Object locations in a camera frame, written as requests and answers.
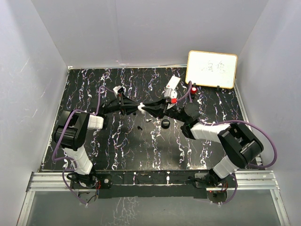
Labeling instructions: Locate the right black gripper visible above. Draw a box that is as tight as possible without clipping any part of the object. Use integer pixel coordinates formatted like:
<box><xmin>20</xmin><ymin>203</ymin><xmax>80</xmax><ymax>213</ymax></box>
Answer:
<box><xmin>143</xmin><ymin>96</ymin><xmax>188</xmax><ymax>123</ymax></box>

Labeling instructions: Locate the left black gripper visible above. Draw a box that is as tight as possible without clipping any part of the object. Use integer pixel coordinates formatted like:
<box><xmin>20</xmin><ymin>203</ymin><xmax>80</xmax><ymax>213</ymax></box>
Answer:
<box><xmin>103</xmin><ymin>93</ymin><xmax>142</xmax><ymax>116</ymax></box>

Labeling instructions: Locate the white earbud charging case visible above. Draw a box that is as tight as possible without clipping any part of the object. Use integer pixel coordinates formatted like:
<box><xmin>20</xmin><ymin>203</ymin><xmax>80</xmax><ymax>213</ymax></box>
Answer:
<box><xmin>137</xmin><ymin>102</ymin><xmax>146</xmax><ymax>115</ymax></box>

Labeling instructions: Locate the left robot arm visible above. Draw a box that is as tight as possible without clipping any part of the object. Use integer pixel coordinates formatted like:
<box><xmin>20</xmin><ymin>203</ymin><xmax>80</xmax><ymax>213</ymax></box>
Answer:
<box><xmin>52</xmin><ymin>92</ymin><xmax>145</xmax><ymax>188</ymax></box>

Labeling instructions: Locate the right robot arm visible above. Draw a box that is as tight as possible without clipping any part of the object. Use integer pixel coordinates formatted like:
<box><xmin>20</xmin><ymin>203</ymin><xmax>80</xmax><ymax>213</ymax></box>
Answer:
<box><xmin>138</xmin><ymin>99</ymin><xmax>264</xmax><ymax>187</ymax></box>

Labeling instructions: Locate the black earbud charging case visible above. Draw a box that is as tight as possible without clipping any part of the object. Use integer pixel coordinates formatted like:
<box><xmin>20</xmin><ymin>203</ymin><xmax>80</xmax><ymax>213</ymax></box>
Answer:
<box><xmin>161</xmin><ymin>119</ymin><xmax>170</xmax><ymax>129</ymax></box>

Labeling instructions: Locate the white cardboard box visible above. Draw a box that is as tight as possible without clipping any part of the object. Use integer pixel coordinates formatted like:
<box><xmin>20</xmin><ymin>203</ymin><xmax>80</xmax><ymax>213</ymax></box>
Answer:
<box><xmin>166</xmin><ymin>76</ymin><xmax>181</xmax><ymax>90</ymax></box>

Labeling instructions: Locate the red emergency button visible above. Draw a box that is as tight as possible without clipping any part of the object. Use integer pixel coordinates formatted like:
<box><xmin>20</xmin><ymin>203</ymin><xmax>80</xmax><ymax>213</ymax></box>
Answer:
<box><xmin>190</xmin><ymin>87</ymin><xmax>198</xmax><ymax>96</ymax></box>

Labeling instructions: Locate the black front mounting bar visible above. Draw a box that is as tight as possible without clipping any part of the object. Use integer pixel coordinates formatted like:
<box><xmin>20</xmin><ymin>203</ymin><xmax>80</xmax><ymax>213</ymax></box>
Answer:
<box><xmin>97</xmin><ymin>170</ymin><xmax>213</xmax><ymax>199</ymax></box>

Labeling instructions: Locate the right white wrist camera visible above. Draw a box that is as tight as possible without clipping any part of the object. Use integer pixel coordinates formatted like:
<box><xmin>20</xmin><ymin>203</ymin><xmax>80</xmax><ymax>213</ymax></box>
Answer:
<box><xmin>164</xmin><ymin>88</ymin><xmax>177</xmax><ymax>104</ymax></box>

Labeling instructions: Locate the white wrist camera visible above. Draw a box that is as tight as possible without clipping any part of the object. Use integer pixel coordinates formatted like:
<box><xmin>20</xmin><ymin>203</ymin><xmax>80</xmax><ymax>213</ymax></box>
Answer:
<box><xmin>164</xmin><ymin>88</ymin><xmax>177</xmax><ymax>104</ymax></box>
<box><xmin>113</xmin><ymin>86</ymin><xmax>126</xmax><ymax>95</ymax></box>

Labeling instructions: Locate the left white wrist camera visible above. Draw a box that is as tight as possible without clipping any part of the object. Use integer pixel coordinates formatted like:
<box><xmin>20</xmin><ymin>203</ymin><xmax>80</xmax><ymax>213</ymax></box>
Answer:
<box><xmin>113</xmin><ymin>86</ymin><xmax>126</xmax><ymax>95</ymax></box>

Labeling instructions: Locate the white board yellow frame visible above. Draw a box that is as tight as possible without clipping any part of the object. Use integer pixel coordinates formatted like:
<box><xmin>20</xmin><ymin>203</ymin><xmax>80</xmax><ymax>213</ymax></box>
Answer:
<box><xmin>185</xmin><ymin>50</ymin><xmax>238</xmax><ymax>89</ymax></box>

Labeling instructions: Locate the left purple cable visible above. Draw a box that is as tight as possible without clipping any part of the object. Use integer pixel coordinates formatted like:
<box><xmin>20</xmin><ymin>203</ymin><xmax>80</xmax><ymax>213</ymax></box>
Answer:
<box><xmin>52</xmin><ymin>86</ymin><xmax>116</xmax><ymax>205</ymax></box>

